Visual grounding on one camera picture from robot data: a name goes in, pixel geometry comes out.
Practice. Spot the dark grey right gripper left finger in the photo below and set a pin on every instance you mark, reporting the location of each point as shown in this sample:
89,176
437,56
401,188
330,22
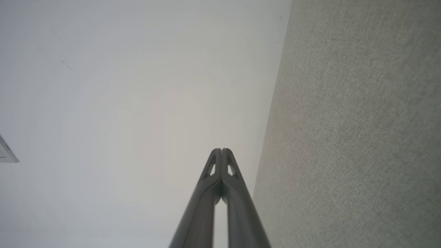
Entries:
198,213

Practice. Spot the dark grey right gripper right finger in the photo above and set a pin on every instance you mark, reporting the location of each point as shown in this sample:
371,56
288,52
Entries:
243,213

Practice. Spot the grey fabric sofa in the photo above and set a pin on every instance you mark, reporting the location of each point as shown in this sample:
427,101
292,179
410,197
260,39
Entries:
351,131

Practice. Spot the white wall fixture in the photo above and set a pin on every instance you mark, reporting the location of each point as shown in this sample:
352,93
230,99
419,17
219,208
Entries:
7,151

